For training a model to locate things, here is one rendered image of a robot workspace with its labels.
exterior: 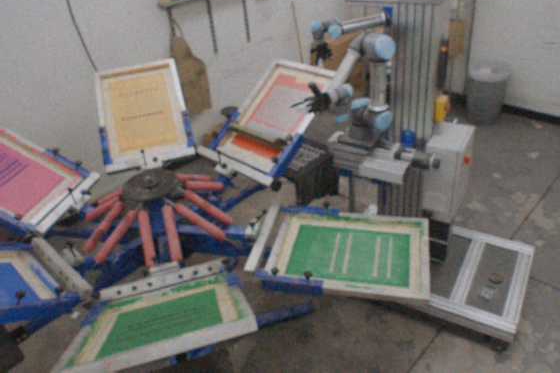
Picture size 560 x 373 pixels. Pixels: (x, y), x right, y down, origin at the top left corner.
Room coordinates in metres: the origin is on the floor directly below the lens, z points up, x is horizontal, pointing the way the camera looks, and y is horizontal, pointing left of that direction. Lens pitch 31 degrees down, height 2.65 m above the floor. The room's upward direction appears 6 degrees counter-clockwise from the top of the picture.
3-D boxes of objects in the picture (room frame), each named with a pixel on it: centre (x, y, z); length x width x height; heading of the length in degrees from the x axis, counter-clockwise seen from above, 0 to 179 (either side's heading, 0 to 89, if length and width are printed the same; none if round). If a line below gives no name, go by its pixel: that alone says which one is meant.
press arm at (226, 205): (2.58, 0.26, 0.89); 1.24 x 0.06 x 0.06; 134
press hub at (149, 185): (2.15, 0.71, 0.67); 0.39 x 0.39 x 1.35
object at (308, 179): (2.78, -0.22, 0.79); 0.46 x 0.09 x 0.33; 134
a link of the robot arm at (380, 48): (2.43, -0.57, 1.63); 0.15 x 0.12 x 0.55; 32
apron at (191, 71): (4.67, 0.90, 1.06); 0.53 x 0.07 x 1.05; 134
